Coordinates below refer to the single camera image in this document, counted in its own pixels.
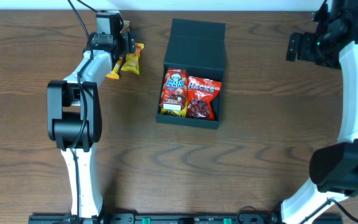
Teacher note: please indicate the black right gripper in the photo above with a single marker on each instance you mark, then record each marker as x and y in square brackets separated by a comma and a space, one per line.
[306, 39]

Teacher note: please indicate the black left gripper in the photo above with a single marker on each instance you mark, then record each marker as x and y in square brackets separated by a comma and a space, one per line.
[128, 44]

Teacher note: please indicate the brown Pocky box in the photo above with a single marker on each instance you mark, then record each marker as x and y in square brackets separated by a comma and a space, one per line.
[127, 27]

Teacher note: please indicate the yellow orange snack packet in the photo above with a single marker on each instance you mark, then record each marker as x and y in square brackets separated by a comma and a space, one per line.
[132, 60]

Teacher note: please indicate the small yellow snack packet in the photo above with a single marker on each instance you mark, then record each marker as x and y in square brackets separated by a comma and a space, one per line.
[114, 74]

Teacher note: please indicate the red Hello Panda box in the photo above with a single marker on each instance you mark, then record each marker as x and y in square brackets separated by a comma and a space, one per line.
[174, 91]

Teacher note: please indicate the dark green gift box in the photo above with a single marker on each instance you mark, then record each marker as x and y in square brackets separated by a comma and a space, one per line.
[199, 48]

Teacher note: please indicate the red Hacks candy bag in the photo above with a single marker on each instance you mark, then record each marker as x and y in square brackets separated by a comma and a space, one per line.
[201, 92]

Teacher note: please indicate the yellow candy bag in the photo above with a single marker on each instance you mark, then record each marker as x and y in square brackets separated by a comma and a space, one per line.
[181, 113]

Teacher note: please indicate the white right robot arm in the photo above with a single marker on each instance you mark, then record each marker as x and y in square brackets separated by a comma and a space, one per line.
[333, 169]

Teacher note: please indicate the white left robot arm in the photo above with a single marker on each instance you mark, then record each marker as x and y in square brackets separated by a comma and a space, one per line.
[74, 119]

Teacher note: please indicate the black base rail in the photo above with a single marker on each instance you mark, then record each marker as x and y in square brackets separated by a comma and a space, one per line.
[130, 218]

